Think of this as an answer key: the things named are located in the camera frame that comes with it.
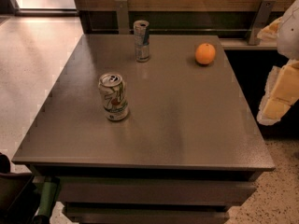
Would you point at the wooden bench with metal brackets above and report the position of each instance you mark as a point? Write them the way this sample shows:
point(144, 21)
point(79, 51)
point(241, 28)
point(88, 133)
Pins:
point(234, 19)

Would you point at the grey drawer cabinet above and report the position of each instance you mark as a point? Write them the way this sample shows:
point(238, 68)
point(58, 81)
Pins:
point(188, 150)

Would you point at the orange fruit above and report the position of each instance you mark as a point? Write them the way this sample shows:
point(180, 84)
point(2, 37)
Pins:
point(205, 54)

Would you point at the green black robot base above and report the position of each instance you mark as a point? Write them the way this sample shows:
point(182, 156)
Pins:
point(20, 200)

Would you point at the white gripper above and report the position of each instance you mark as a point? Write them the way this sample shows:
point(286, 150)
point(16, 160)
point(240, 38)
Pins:
point(290, 32)

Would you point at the silver blue redbull can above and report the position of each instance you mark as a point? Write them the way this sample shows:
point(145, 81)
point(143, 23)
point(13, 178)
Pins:
point(142, 40)

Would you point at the white green soda can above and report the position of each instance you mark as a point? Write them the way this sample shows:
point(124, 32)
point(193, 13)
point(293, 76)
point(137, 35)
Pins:
point(113, 96)

